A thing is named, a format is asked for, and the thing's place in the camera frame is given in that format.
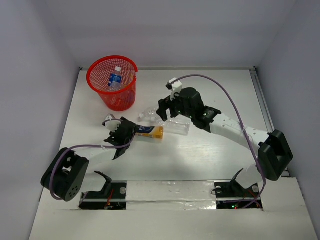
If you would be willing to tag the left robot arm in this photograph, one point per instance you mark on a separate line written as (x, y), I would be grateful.
(66, 173)

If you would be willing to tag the aluminium rail right edge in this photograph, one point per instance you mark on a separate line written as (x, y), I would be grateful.
(267, 112)

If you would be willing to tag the orange bottle dark blue label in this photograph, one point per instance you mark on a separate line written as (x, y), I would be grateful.
(154, 132)

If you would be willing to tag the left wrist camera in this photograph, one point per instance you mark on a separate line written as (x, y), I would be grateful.
(111, 123)

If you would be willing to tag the clear bottle white cap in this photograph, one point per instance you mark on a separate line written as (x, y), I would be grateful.
(175, 126)
(149, 115)

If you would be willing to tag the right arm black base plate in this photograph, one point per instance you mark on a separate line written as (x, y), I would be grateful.
(229, 199)

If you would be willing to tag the red mesh plastic bin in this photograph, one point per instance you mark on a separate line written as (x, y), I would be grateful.
(98, 75)

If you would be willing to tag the blue label bottle white cap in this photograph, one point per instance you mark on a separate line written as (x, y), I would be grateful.
(114, 82)

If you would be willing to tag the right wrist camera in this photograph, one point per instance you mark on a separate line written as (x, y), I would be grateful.
(175, 86)

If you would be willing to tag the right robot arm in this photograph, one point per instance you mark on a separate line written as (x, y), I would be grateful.
(215, 122)

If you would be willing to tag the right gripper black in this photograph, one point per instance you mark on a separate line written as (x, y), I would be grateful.
(166, 103)

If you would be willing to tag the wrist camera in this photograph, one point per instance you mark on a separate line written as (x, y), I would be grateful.
(111, 123)
(175, 86)

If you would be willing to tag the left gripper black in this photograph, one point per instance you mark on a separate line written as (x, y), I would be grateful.
(125, 136)

